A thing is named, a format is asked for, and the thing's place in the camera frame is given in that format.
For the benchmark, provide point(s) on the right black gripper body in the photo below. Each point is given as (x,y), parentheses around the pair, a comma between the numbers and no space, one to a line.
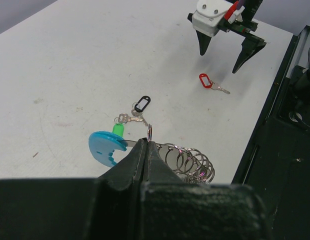
(239,18)

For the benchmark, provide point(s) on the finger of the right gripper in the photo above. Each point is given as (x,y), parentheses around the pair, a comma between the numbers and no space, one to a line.
(250,47)
(203,41)

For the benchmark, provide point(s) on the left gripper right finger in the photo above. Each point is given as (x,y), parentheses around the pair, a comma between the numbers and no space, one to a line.
(174,210)

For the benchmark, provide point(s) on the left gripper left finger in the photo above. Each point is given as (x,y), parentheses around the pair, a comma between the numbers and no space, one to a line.
(103,208)

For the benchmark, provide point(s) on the red tag key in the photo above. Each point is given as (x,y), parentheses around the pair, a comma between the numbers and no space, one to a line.
(207,83)

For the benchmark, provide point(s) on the large keyring blue handle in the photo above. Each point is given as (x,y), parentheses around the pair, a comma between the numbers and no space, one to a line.
(189,164)

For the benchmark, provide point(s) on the green tag key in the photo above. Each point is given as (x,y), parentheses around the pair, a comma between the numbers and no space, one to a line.
(121,120)

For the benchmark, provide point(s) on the black tag key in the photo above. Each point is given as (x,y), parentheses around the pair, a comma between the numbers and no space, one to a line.
(139,107)

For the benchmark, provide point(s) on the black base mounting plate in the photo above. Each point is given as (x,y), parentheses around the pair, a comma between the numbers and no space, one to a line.
(276,161)

